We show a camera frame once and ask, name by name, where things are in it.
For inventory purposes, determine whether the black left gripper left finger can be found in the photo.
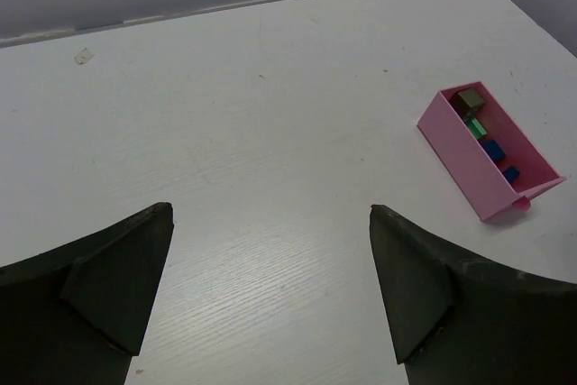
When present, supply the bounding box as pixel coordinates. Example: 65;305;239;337
1;202;174;384

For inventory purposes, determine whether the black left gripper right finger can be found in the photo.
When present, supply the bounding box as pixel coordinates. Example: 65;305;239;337
370;205;576;384

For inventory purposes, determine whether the pink plastic box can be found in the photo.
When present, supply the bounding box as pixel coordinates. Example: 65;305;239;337
417;82;566;221

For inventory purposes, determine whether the brown wood block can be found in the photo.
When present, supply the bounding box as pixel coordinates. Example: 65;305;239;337
450;87;485;121

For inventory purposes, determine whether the dark blue long block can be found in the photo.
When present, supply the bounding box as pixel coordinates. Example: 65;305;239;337
502;166;521;185

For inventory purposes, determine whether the blue cube block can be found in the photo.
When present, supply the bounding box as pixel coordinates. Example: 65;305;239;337
480;139;506;164

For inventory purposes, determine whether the green wood block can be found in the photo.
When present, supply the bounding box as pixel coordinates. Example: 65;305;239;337
465;117;487;141

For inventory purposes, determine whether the clear tape scrap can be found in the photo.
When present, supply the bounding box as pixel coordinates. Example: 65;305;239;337
74;49;94;65

